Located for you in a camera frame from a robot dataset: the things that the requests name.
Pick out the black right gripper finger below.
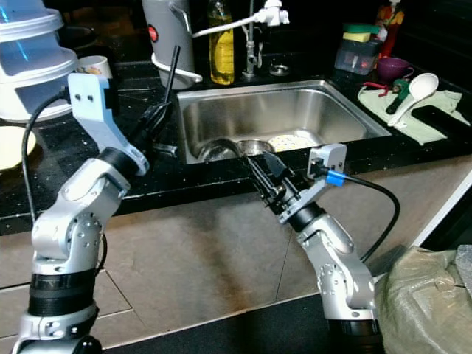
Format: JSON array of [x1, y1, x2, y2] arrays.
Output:
[[245, 155, 277, 208], [262, 151, 296, 186]]

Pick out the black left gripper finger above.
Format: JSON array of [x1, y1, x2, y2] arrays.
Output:
[[153, 44, 181, 111]]

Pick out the green black kitchen tool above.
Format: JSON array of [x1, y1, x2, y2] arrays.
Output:
[[384, 77, 411, 116]]

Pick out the yellow patterned plate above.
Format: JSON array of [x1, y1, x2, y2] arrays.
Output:
[[265, 133, 315, 154]]

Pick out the small steel bowl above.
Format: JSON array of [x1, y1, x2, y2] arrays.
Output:
[[235, 139, 271, 158]]

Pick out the grey electric kettle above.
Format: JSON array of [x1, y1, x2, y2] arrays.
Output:
[[142, 0, 197, 91]]

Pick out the large steel bowl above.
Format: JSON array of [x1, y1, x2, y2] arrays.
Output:
[[195, 138, 239, 162]]

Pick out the yellow oil bottle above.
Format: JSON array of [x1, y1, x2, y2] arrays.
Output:
[[206, 0, 236, 86]]

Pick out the stainless steel sink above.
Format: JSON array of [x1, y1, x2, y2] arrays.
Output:
[[176, 80, 392, 165]]

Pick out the white printed mug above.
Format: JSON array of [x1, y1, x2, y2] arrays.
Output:
[[75, 55, 114, 80]]

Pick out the white tiered storage rack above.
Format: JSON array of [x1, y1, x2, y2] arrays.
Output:
[[0, 0, 79, 123]]

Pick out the clear plastic sponge container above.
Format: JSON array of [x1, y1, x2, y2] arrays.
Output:
[[333, 38, 384, 77]]

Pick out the cream round plate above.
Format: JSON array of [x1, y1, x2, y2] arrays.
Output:
[[0, 125, 30, 171]]

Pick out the black floor mat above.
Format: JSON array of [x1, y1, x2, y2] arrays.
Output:
[[102, 293, 352, 354]]

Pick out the purple cup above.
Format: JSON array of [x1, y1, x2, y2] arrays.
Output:
[[375, 57, 416, 81]]

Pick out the light green cloth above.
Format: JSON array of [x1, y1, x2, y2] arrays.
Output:
[[357, 83, 472, 147]]

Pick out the green yellow sponge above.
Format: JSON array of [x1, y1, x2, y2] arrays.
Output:
[[342, 24, 381, 44]]

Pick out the white plastic ladle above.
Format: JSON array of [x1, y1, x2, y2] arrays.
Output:
[[386, 72, 440, 128]]

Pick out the red orange figurine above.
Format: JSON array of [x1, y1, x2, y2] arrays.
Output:
[[375, 0, 406, 59]]

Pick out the green woven sack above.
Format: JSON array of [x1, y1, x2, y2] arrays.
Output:
[[374, 246, 472, 354]]

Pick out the white kettle cable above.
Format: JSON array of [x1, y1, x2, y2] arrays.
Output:
[[151, 53, 204, 84]]

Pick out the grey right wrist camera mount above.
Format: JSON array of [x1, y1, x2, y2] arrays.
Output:
[[279, 142, 347, 222]]

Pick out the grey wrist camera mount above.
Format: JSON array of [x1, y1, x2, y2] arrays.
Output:
[[68, 72, 150, 176], [279, 142, 347, 222]]

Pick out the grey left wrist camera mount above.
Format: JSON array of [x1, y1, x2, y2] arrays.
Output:
[[68, 72, 150, 176]]

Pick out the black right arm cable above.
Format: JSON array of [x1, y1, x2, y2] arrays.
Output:
[[327, 170, 402, 265]]

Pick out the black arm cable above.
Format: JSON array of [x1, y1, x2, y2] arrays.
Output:
[[327, 170, 402, 265], [20, 92, 76, 222]]

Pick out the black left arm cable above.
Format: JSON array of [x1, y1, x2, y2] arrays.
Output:
[[20, 92, 76, 222]]

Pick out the red handled kitchen tool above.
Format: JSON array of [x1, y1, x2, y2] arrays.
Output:
[[363, 80, 392, 97]]

